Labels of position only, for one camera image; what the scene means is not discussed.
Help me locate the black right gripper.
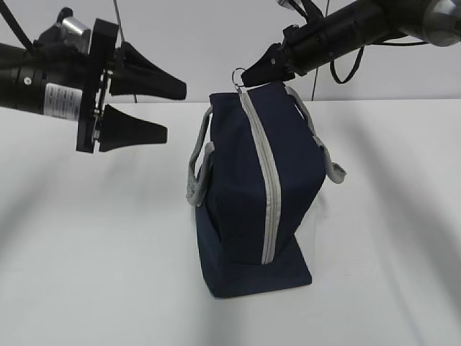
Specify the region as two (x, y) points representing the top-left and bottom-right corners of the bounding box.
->
(241, 25), (306, 87)

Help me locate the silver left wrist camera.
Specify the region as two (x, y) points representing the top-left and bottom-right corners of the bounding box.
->
(57, 16), (91, 54)

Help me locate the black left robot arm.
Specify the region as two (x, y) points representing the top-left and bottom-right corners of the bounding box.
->
(1, 19), (187, 153)

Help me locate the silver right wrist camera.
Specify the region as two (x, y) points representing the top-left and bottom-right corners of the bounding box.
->
(276, 0), (303, 11)

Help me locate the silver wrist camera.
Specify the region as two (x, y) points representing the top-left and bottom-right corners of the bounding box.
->
(276, 0), (303, 11)
(57, 16), (91, 54)

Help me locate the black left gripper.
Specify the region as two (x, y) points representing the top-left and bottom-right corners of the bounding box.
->
(34, 17), (187, 154)

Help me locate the navy and white lunch bag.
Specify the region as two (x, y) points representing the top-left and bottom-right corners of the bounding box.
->
(186, 81), (346, 298)

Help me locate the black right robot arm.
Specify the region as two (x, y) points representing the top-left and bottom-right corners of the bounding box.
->
(241, 0), (460, 87)

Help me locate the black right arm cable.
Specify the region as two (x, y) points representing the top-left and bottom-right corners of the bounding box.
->
(329, 39), (429, 84)

